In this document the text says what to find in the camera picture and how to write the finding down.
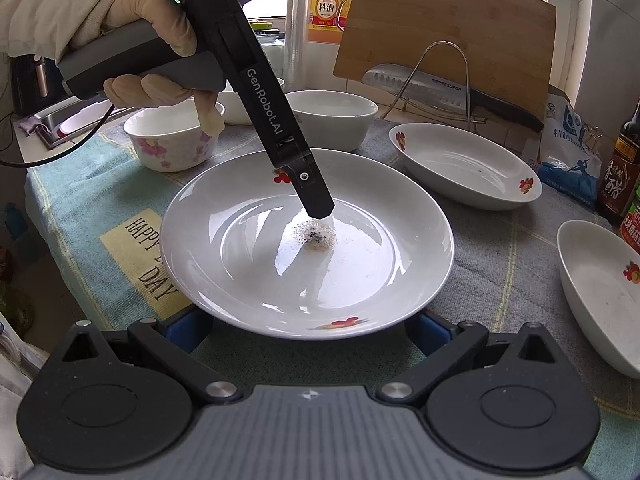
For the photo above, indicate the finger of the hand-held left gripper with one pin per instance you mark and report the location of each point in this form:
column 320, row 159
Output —
column 312, row 195

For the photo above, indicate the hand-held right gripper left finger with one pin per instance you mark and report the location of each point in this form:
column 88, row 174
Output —
column 180, row 327

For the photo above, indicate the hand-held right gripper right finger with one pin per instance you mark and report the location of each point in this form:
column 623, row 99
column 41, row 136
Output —
column 430, row 332

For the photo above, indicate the steel wool scrub ball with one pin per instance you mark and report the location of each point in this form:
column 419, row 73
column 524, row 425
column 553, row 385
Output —
column 312, row 237

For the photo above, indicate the wide white bowl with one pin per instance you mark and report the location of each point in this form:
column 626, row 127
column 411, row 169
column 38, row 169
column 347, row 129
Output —
column 345, row 127

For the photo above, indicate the large white floral plate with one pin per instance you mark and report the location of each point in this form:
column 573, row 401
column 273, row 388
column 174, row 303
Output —
column 225, row 220

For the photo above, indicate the person's left forearm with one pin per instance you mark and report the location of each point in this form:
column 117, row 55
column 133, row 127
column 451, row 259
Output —
column 40, row 0

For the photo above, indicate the person's left hand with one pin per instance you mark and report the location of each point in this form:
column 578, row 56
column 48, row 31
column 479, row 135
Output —
column 150, row 10

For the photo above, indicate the glass storage jar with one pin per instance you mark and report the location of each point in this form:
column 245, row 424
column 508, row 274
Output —
column 272, row 55

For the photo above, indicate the large cling film roll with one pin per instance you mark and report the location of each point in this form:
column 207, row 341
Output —
column 297, row 50

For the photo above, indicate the grey checked mat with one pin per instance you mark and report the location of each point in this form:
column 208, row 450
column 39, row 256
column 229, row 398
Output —
column 500, row 260

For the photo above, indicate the orange cooking wine bottle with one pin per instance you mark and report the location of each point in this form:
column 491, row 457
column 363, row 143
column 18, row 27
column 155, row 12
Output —
column 325, row 10

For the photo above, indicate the pink floral bowl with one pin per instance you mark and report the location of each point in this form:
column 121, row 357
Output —
column 165, row 152

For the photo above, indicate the white oval floral dish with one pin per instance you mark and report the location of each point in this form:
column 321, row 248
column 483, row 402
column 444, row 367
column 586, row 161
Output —
column 465, row 170
column 600, row 300

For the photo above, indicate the white red-rimmed basin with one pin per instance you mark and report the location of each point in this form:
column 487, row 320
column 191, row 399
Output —
column 85, row 117

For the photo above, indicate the teal printed towel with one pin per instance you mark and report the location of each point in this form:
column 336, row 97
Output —
column 75, row 200

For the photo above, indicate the stainless steel sink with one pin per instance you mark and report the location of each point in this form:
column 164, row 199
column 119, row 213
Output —
column 70, row 110

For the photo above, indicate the black air fryer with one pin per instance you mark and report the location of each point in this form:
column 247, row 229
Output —
column 25, row 85

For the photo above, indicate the purple cloth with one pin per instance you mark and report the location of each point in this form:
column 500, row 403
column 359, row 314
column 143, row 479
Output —
column 30, row 124

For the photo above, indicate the bamboo cutting board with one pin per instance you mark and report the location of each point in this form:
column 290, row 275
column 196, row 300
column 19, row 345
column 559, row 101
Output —
column 450, row 20

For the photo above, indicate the white blue salt bag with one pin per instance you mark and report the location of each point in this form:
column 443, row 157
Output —
column 565, row 150

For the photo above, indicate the red label sauce bottle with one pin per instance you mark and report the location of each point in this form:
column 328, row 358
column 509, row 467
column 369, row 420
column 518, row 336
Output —
column 632, row 225

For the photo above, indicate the dark soy sauce bottle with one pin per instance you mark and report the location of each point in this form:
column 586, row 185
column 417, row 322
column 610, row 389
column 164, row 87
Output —
column 620, row 175

